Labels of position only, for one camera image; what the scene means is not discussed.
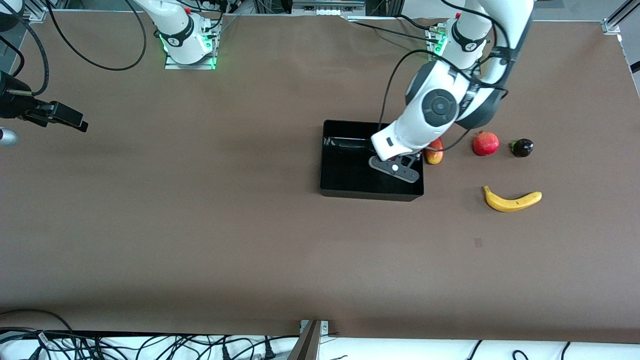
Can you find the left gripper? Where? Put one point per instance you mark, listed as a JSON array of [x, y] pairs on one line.
[[405, 160]]

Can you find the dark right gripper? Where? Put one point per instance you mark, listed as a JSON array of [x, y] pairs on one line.
[[14, 103]]

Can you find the black plastic box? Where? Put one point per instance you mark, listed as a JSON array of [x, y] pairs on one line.
[[350, 175]]

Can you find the yellow banana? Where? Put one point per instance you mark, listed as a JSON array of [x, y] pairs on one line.
[[510, 204]]

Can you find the red yellow mango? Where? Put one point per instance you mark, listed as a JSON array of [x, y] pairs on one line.
[[435, 156]]

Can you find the red pomegranate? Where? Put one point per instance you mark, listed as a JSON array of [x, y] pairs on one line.
[[486, 144]]

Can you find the dark purple mangosteen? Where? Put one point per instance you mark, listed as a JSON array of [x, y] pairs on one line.
[[522, 148]]

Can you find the silver metal device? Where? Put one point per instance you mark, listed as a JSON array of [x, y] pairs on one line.
[[327, 6]]

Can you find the brown table cover sheet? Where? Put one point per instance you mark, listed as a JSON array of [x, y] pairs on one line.
[[250, 250]]

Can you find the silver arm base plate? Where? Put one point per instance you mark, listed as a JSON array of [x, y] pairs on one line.
[[436, 67], [172, 65]]

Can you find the aluminium table edge bracket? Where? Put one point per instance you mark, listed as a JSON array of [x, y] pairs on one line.
[[309, 340]]

